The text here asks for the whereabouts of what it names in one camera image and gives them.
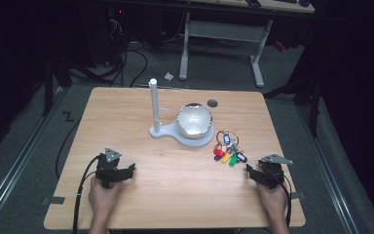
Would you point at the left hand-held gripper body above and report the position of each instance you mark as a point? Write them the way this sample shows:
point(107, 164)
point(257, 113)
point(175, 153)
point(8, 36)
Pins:
point(107, 169)

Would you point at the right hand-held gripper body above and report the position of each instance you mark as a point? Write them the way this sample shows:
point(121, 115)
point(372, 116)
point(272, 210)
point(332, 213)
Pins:
point(272, 170)

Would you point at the person's right hand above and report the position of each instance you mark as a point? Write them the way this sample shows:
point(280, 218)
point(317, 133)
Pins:
point(273, 201)

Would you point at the person's left hand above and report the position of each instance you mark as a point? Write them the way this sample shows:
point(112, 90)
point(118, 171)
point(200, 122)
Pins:
point(102, 200)

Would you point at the grey tape strip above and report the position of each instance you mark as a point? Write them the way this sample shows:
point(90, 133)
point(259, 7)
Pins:
point(54, 201)
point(298, 195)

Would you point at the white stand with pole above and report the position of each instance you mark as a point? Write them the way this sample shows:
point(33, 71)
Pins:
point(162, 130)

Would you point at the silver metal bowl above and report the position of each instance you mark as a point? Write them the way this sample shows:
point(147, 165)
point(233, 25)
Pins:
point(194, 121)

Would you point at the dark round table grommet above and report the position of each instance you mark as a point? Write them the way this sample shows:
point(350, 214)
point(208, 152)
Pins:
point(212, 103)

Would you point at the black metal stand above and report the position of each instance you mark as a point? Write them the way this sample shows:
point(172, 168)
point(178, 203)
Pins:
point(49, 84)
point(315, 97)

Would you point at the crumpled white paper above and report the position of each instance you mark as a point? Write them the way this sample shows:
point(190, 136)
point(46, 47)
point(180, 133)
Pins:
point(168, 76)

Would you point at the white-legged wooden desk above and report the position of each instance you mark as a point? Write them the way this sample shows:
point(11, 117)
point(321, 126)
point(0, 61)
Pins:
point(224, 32)

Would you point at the metal floor rail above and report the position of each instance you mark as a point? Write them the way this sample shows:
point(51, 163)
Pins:
point(328, 169)
point(16, 159)

